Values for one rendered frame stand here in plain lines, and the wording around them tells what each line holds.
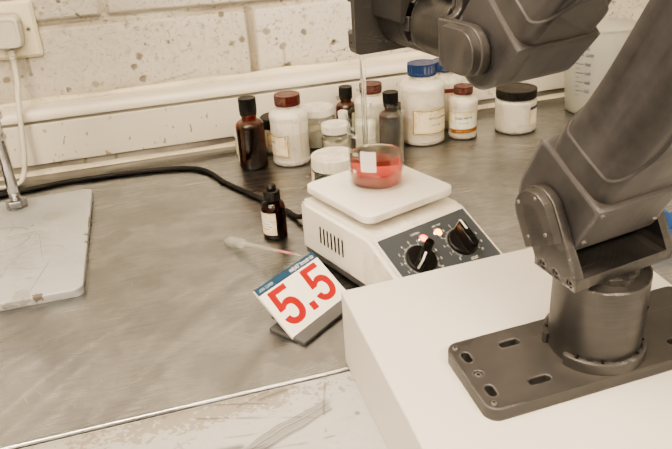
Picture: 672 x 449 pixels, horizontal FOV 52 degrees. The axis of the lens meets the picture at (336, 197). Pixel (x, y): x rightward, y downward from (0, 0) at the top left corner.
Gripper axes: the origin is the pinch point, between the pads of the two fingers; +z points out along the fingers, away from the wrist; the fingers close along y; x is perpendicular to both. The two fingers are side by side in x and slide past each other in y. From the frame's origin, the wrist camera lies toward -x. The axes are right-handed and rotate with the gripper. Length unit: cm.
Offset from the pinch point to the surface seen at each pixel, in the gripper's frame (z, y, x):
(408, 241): -11.1, 1.1, 22.2
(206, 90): 44.7, 6.0, 18.7
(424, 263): -15.0, 1.7, 22.6
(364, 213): -8.2, 4.4, 19.4
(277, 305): -10.2, 15.2, 25.6
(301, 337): -13.3, 14.1, 27.7
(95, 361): -6.6, 32.1, 28.2
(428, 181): -4.8, -5.3, 19.5
